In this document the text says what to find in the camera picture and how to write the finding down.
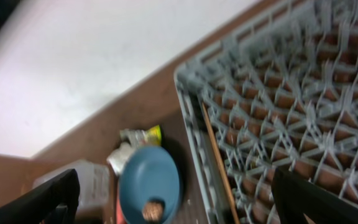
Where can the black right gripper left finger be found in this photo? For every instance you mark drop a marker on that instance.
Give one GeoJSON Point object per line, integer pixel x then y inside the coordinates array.
{"type": "Point", "coordinates": [37, 204]}

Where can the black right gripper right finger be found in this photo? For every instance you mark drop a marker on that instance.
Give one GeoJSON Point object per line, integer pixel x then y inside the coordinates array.
{"type": "Point", "coordinates": [297, 200]}

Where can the white tissue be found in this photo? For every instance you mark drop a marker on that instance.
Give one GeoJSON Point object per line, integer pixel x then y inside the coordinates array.
{"type": "Point", "coordinates": [119, 157]}

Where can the brown shiitake mushroom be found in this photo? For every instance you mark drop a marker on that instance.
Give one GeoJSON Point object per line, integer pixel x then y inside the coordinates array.
{"type": "Point", "coordinates": [153, 211]}

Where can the dark blue plate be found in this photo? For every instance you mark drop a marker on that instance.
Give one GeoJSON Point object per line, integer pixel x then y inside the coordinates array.
{"type": "Point", "coordinates": [151, 174]}

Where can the foil snack wrapper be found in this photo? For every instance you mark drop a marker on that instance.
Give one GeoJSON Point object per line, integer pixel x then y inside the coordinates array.
{"type": "Point", "coordinates": [139, 138]}

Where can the grey dishwasher rack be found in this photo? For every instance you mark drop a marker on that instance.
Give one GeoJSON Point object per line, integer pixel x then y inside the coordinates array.
{"type": "Point", "coordinates": [281, 90]}

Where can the clear plastic bin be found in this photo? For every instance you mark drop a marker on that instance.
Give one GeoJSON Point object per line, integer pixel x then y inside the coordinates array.
{"type": "Point", "coordinates": [94, 187]}

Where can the orange carrot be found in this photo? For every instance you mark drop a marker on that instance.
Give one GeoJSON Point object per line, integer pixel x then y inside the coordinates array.
{"type": "Point", "coordinates": [119, 214]}

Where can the brown serving tray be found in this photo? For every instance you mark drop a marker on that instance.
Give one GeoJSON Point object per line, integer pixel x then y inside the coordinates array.
{"type": "Point", "coordinates": [175, 141]}

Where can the wooden chopstick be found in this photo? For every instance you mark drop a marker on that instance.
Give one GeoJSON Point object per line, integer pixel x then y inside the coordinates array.
{"type": "Point", "coordinates": [220, 164]}

